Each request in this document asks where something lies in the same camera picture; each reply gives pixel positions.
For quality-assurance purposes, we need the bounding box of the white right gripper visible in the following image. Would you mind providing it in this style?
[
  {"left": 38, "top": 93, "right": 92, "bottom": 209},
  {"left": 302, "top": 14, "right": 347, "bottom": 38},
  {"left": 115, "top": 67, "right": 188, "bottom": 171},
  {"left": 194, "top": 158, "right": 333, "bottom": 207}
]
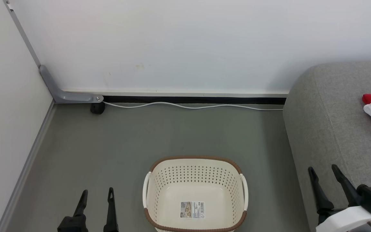
[{"left": 308, "top": 164, "right": 371, "bottom": 232}]

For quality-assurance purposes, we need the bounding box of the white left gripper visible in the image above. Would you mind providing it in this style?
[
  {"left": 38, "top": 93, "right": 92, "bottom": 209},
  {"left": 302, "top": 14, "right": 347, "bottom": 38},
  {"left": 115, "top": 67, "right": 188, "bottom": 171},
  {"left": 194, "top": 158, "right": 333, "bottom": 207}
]
[{"left": 57, "top": 187, "right": 119, "bottom": 232}]

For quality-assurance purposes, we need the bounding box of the printed basket label sticker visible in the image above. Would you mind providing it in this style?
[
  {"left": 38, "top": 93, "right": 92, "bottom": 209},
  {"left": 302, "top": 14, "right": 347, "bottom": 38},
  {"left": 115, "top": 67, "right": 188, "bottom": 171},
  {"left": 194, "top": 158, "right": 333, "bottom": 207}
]
[{"left": 180, "top": 201, "right": 206, "bottom": 220}]

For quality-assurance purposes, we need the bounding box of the cream perforated laundry basket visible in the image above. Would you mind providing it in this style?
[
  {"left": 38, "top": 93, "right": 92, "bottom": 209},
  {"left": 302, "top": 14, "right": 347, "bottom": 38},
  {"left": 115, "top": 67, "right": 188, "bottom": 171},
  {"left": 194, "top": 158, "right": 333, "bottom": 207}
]
[{"left": 142, "top": 155, "right": 249, "bottom": 232}]

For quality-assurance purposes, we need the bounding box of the grey fabric sofa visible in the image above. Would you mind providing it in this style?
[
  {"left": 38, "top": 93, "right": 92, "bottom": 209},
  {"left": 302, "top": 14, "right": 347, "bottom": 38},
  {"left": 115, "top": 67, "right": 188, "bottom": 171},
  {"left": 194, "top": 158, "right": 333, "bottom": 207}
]
[{"left": 282, "top": 61, "right": 371, "bottom": 232}]

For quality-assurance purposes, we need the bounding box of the grey floor edge trim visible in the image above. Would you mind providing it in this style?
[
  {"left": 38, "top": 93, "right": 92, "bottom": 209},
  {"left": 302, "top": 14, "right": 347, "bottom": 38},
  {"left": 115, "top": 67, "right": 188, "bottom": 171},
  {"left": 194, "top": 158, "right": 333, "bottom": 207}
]
[{"left": 0, "top": 100, "right": 57, "bottom": 232}]

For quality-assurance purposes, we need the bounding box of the black caster wheel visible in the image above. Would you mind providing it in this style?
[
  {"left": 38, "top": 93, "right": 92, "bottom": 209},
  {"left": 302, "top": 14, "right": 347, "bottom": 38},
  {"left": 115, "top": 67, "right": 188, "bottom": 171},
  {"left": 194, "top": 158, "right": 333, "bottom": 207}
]
[{"left": 90, "top": 102, "right": 105, "bottom": 115}]

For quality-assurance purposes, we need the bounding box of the black baseboard strip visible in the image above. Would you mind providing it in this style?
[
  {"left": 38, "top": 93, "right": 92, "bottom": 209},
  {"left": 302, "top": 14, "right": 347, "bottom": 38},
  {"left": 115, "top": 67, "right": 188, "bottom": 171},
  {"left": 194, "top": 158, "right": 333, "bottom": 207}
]
[{"left": 102, "top": 95, "right": 287, "bottom": 105}]

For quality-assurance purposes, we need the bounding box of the grey metal corner bracket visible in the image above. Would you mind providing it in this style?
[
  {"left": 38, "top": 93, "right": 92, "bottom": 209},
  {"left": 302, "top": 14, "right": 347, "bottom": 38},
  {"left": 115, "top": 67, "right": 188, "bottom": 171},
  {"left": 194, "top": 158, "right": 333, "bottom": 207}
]
[{"left": 39, "top": 64, "right": 105, "bottom": 104}]

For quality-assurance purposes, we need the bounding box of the white floor cable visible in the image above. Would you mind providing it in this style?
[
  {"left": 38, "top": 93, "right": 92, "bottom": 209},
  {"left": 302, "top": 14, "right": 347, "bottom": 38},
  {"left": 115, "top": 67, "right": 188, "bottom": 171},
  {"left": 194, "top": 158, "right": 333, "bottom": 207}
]
[{"left": 103, "top": 101, "right": 284, "bottom": 112}]

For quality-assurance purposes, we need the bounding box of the grey metal post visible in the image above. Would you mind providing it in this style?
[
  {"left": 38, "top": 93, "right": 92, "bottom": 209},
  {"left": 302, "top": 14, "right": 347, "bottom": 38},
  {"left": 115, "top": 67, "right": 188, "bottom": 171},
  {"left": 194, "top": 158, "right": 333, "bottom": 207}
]
[{"left": 3, "top": 0, "right": 42, "bottom": 69}]

